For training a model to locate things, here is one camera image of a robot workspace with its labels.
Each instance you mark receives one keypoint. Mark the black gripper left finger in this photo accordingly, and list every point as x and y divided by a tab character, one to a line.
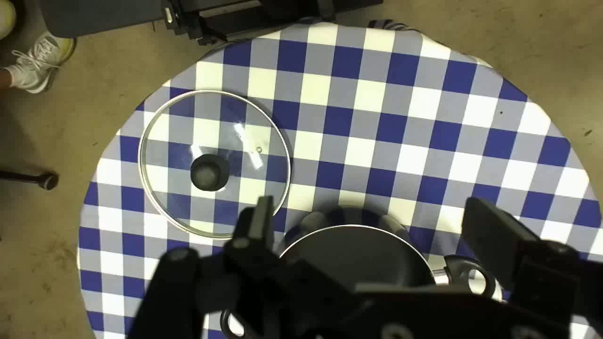
261	227

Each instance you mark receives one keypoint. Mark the black pot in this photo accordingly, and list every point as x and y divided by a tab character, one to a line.
365	251

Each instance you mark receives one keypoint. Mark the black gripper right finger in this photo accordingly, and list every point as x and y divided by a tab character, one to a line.
504	245

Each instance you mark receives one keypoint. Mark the white sneaker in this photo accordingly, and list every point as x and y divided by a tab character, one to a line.
33	68

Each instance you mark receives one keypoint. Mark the black tripod foot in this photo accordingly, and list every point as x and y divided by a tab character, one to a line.
48	180

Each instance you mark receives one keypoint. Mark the blue white checkered tablecloth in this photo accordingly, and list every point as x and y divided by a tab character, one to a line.
384	119

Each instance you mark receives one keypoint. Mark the glass lid with black knob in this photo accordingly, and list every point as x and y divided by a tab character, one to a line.
209	155

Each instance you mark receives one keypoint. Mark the black equipment base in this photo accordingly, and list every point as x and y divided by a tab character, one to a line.
210	21

